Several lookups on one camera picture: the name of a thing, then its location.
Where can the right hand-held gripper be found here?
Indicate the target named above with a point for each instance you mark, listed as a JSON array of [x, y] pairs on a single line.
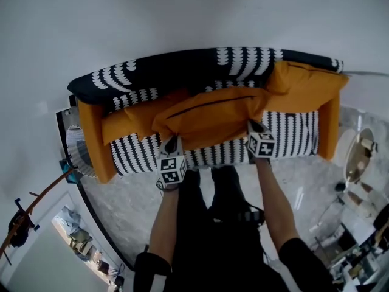
[[261, 144]]

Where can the black waist pack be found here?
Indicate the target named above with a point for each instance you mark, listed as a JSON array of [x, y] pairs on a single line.
[[252, 216]]

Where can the small black object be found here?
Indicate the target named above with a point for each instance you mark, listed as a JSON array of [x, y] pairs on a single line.
[[340, 187]]

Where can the person's black shirt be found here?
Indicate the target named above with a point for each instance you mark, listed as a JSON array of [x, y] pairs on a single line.
[[218, 254]]

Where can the person's black trousers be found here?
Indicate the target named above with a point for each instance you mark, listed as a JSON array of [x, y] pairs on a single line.
[[225, 187]]

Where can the wooden coat rack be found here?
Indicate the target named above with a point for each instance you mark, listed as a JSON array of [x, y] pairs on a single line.
[[45, 190]]

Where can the cluttered white desk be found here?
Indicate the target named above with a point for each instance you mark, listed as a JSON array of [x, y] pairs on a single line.
[[361, 230]]

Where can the olive green cloth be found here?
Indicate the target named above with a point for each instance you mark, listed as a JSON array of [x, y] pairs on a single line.
[[79, 237]]

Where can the pale blue cloth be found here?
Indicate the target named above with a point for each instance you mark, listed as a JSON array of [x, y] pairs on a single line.
[[71, 216]]

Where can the black hanging bag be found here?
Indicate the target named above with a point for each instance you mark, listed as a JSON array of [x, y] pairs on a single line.
[[19, 233]]

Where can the teal box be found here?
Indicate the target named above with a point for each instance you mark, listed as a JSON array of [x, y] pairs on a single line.
[[68, 172]]

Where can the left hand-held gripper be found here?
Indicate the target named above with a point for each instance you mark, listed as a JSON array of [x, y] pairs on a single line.
[[171, 169]]

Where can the black white woven basket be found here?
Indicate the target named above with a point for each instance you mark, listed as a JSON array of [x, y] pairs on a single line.
[[79, 157]]

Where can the orange cushion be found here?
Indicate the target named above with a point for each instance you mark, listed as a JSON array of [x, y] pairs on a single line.
[[206, 120], [304, 87], [143, 117]]

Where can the white roller blind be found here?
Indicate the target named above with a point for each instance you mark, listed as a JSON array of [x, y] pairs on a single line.
[[45, 260]]

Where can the person's right forearm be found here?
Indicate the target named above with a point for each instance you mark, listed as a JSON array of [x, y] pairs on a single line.
[[273, 199]]

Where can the person's left forearm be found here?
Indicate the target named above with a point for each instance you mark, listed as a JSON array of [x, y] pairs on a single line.
[[164, 221]]

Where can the white round side table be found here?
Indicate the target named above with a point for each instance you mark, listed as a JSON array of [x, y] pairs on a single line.
[[343, 144]]

